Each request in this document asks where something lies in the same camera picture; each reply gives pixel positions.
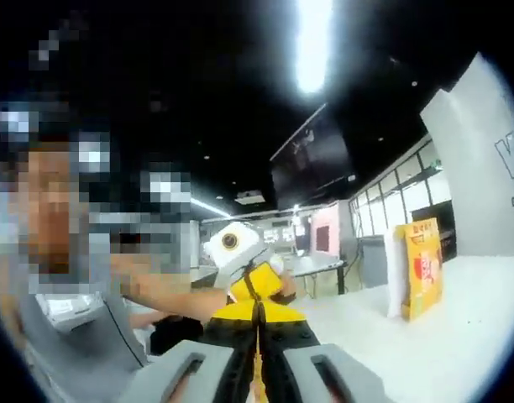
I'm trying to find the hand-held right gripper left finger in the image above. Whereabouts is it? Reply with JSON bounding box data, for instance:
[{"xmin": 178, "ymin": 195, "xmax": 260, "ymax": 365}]
[{"xmin": 126, "ymin": 300, "xmax": 261, "ymax": 403}]

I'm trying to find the hanging black monitor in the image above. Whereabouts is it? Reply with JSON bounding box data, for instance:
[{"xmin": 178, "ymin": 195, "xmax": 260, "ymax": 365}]
[{"xmin": 269, "ymin": 104, "xmax": 355, "ymax": 212}]

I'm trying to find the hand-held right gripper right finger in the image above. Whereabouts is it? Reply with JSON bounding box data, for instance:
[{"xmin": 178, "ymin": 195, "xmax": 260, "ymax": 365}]
[{"xmin": 260, "ymin": 300, "xmax": 386, "ymax": 403}]

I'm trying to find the yellow coffee stick pouch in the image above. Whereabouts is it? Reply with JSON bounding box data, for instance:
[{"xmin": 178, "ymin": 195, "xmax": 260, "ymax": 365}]
[{"xmin": 250, "ymin": 363, "xmax": 267, "ymax": 403}]

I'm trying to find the white background table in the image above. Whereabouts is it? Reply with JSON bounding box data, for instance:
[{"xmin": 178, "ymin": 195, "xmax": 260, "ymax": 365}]
[{"xmin": 281, "ymin": 254, "xmax": 347, "ymax": 296}]

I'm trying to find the dark cloth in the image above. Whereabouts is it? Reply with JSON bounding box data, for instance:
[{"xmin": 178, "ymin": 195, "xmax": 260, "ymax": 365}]
[{"xmin": 149, "ymin": 314, "xmax": 208, "ymax": 356}]

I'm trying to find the yellow coffee carton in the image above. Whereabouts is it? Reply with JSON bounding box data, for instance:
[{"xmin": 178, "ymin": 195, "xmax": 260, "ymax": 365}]
[{"xmin": 386, "ymin": 217, "xmax": 445, "ymax": 322}]

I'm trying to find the ceiling air conditioner unit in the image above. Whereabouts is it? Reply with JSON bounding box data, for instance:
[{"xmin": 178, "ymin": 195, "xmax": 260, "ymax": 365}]
[{"xmin": 233, "ymin": 191, "xmax": 265, "ymax": 207}]

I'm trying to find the person's left hand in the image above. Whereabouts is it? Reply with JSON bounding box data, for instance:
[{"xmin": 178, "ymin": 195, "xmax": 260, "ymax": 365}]
[{"xmin": 277, "ymin": 270, "xmax": 299, "ymax": 302}]

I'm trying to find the grey chest-worn device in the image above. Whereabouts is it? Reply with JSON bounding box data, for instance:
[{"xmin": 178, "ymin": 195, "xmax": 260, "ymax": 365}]
[{"xmin": 34, "ymin": 293, "xmax": 103, "ymax": 333}]

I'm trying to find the grey cabinet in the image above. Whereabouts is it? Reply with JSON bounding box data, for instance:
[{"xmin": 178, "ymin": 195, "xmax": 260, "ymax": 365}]
[{"xmin": 359, "ymin": 234, "xmax": 389, "ymax": 290}]

